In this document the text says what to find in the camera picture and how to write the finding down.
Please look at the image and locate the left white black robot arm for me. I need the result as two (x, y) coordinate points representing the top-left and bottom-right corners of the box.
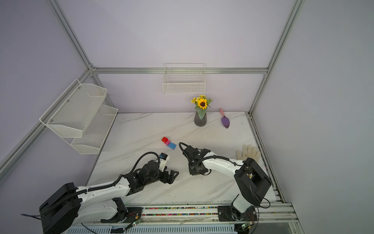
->
(32, 153), (179, 234)

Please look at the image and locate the aluminium front rail frame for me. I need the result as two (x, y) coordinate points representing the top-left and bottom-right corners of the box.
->
(71, 200), (299, 226)

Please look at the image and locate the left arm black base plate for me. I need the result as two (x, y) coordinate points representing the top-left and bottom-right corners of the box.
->
(100, 207), (143, 223)

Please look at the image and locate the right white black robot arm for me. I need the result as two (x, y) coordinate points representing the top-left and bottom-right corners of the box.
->
(178, 142), (272, 215)

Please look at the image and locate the purple pink garden trowel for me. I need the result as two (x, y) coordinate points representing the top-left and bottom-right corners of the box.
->
(219, 108), (230, 129)

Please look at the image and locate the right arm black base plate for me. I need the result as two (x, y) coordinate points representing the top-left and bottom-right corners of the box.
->
(217, 205), (258, 222)

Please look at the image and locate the white mesh two-tier shelf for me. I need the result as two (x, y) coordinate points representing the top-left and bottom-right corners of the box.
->
(40, 80), (118, 155)

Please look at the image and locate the sunflower bouquet in grey vase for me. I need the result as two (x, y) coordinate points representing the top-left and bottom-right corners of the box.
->
(191, 95), (212, 127)

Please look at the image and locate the white wire wall basket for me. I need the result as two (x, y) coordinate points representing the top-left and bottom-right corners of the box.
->
(162, 63), (206, 94)

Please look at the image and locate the white work glove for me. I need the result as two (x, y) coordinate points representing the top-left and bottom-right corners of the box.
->
(236, 144), (261, 163)

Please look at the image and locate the blue long lego brick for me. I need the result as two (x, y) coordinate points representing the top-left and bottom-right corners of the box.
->
(167, 142), (176, 150)

